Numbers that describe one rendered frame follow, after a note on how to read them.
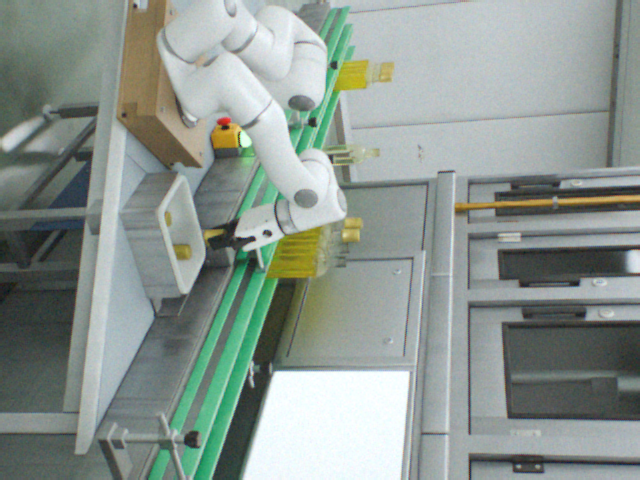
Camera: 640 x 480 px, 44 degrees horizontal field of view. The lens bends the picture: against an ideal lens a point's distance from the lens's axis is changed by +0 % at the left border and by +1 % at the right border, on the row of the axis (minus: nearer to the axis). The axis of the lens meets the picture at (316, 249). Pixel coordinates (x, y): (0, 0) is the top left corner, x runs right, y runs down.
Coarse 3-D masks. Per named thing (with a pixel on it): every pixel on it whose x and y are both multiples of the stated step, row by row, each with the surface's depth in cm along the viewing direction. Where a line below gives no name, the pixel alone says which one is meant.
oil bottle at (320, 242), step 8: (280, 240) 203; (288, 240) 202; (296, 240) 202; (304, 240) 201; (312, 240) 201; (320, 240) 200; (328, 240) 202; (280, 248) 201; (288, 248) 200; (296, 248) 200; (304, 248) 199; (312, 248) 199; (320, 248) 199; (328, 248) 200; (328, 256) 201
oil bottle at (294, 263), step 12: (276, 252) 199; (288, 252) 198; (300, 252) 197; (312, 252) 196; (276, 264) 196; (288, 264) 196; (300, 264) 195; (312, 264) 194; (324, 264) 195; (276, 276) 198; (288, 276) 198; (300, 276) 197; (312, 276) 197
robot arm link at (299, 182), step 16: (272, 112) 148; (256, 128) 148; (272, 128) 148; (256, 144) 150; (272, 144) 148; (288, 144) 148; (272, 160) 148; (288, 160) 148; (272, 176) 150; (288, 176) 149; (304, 176) 149; (320, 176) 152; (288, 192) 151; (304, 192) 150; (320, 192) 151; (304, 208) 153
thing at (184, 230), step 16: (176, 192) 176; (160, 208) 161; (176, 208) 178; (192, 208) 178; (160, 224) 162; (176, 224) 181; (192, 224) 180; (176, 240) 183; (192, 240) 183; (192, 256) 184; (176, 272) 168; (192, 272) 178
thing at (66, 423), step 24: (120, 0) 182; (120, 24) 181; (96, 144) 173; (96, 168) 171; (96, 192) 169; (96, 240) 166; (72, 336) 161; (72, 360) 159; (72, 384) 158; (72, 408) 156; (0, 432) 157; (24, 432) 156; (48, 432) 155; (72, 432) 154
